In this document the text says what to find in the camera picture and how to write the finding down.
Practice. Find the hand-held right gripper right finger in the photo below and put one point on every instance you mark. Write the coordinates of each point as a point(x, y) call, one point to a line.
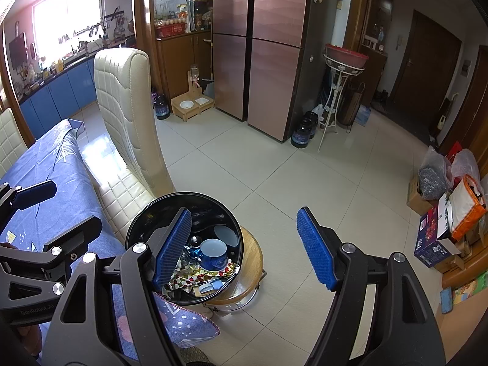
point(316, 247)

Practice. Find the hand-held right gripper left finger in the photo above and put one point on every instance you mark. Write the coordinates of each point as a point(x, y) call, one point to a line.
point(173, 247)

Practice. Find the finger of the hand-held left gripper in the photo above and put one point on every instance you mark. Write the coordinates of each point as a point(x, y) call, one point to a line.
point(36, 192)
point(82, 234)

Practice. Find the gold red checkered wrapper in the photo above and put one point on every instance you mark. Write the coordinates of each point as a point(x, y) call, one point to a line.
point(190, 276)

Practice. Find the blue white torn carton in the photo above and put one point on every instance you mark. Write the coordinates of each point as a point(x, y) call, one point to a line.
point(209, 286)

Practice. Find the black round bin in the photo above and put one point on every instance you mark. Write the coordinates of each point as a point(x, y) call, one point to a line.
point(213, 209)

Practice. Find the person's left hand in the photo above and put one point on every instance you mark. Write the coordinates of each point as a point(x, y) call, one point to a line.
point(30, 337)

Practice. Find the cream quilted leather chair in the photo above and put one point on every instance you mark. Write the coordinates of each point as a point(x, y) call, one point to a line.
point(11, 141)
point(129, 122)

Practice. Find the round wooden stool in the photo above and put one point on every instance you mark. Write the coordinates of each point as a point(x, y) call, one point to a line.
point(251, 259)

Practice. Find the blue kitchen cabinets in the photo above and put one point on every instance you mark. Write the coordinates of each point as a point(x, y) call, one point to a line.
point(57, 99)

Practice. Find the brown cardboard box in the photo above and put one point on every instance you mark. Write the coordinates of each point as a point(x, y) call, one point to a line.
point(417, 198)

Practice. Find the dark plastic jug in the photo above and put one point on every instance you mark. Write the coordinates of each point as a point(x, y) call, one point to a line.
point(161, 106)
point(300, 133)
point(312, 122)

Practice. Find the purple printed cardboard box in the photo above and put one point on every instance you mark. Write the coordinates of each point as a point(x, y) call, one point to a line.
point(434, 240)

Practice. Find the clear water jug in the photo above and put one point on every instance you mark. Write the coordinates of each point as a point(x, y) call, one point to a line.
point(363, 116)

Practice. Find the wooden pet feeder stand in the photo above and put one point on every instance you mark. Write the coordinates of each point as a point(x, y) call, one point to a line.
point(194, 105)

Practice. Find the colourful floor mat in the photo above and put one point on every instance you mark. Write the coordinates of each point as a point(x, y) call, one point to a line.
point(461, 293)

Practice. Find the orange white bag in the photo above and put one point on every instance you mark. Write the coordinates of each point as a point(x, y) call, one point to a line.
point(469, 209)

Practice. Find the white metal plant stand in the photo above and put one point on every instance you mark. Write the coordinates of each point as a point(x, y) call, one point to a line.
point(335, 87)

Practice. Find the red pink plastic bag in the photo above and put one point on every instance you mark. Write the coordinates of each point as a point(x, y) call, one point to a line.
point(465, 164)

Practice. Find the dark wooden hall cabinet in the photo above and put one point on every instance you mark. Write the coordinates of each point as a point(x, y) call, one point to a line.
point(375, 76)

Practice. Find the wooden shelf cabinet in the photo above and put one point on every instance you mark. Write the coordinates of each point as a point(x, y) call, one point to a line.
point(179, 61)

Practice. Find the copper double door refrigerator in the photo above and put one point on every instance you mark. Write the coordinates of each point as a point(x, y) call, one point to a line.
point(267, 64)

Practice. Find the red basin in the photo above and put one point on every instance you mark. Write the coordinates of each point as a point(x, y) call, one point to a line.
point(347, 54)

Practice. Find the brown wooden door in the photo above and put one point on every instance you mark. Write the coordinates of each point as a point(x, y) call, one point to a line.
point(427, 61)

